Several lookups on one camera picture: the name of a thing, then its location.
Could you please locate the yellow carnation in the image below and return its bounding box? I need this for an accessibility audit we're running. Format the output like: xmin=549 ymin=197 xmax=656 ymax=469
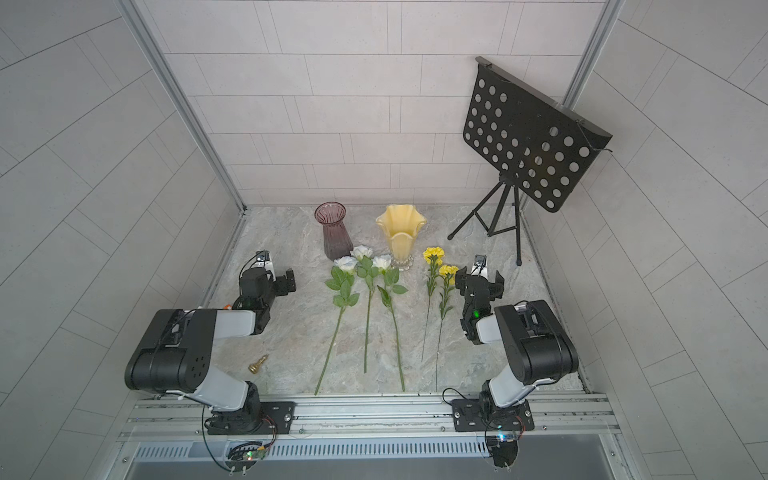
xmin=421 ymin=246 xmax=445 ymax=360
xmin=435 ymin=264 xmax=458 ymax=388

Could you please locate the white rose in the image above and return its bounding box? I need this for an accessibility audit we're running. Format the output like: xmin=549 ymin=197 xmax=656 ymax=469
xmin=373 ymin=255 xmax=408 ymax=391
xmin=351 ymin=245 xmax=377 ymax=373
xmin=314 ymin=255 xmax=359 ymax=396

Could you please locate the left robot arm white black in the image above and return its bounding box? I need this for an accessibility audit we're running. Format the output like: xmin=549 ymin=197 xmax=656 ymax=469
xmin=124 ymin=266 xmax=296 ymax=435

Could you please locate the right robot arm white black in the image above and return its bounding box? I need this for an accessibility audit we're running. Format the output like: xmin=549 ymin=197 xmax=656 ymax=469
xmin=451 ymin=268 xmax=579 ymax=433

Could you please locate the purple ribbed glass vase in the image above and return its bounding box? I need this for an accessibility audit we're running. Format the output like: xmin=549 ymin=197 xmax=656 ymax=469
xmin=314 ymin=201 xmax=353 ymax=260

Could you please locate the small brass bell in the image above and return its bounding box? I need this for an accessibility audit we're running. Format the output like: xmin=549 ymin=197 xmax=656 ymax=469
xmin=248 ymin=355 xmax=268 ymax=375

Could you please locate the yellow wavy glass vase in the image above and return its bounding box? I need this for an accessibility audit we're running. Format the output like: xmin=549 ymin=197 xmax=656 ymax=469
xmin=376 ymin=204 xmax=427 ymax=271

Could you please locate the black perforated music stand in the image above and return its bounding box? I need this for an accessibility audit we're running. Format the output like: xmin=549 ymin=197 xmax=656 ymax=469
xmin=447 ymin=56 xmax=613 ymax=241

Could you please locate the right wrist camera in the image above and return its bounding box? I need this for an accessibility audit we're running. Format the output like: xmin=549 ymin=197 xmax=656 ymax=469
xmin=469 ymin=254 xmax=488 ymax=279

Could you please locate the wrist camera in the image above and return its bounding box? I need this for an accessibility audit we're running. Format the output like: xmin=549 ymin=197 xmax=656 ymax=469
xmin=253 ymin=250 xmax=275 ymax=277
xmin=469 ymin=254 xmax=488 ymax=279

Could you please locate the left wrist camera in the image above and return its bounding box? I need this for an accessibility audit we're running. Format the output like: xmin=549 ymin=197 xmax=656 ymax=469
xmin=253 ymin=250 xmax=275 ymax=277

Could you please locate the aluminium mounting rail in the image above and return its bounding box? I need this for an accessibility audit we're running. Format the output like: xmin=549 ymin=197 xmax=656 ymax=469
xmin=116 ymin=392 xmax=622 ymax=445

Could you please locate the right circuit board with cables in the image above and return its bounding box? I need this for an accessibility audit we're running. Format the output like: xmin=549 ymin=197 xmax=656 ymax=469
xmin=484 ymin=431 xmax=519 ymax=469

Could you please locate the circuit board with cables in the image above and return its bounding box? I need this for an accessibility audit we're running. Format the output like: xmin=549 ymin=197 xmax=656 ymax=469
xmin=484 ymin=431 xmax=519 ymax=469
xmin=201 ymin=406 xmax=278 ymax=477

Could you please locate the left circuit board with cables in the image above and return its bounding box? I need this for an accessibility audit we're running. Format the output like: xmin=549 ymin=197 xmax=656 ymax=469
xmin=201 ymin=406 xmax=278 ymax=477

